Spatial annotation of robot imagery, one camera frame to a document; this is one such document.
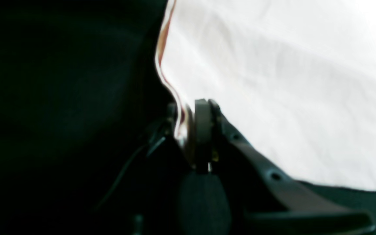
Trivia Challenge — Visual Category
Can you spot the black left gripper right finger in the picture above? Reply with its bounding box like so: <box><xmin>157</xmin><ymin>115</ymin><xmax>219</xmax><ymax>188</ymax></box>
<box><xmin>194</xmin><ymin>99</ymin><xmax>376</xmax><ymax>235</ymax></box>

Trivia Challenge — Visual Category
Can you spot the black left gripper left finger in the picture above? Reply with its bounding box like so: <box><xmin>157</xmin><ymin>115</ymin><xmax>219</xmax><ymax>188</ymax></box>
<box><xmin>93</xmin><ymin>102</ymin><xmax>188</xmax><ymax>235</ymax></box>

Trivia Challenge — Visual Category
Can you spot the black table cloth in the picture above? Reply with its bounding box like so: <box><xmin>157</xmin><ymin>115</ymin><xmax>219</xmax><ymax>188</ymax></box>
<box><xmin>0</xmin><ymin>0</ymin><xmax>376</xmax><ymax>235</ymax></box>

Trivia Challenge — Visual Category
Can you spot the light pink T-shirt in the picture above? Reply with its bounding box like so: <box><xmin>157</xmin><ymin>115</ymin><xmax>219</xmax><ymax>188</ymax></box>
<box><xmin>159</xmin><ymin>0</ymin><xmax>376</xmax><ymax>191</ymax></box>

